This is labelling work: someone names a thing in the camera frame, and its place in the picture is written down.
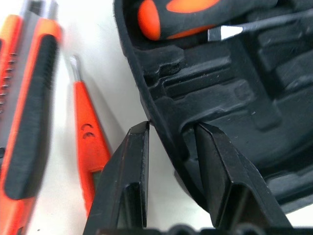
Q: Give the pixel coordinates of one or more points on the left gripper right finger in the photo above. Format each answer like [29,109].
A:
[220,166]

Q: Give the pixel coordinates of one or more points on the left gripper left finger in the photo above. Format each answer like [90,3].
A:
[133,171]

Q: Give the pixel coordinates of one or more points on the orange voltage tester pen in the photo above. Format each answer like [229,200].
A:
[89,137]

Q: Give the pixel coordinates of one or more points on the black tool case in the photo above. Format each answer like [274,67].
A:
[220,93]

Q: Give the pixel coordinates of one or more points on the orange black utility knife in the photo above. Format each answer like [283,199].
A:
[29,122]

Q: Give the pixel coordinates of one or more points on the flat screwdriver blade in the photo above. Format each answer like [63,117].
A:
[227,31]

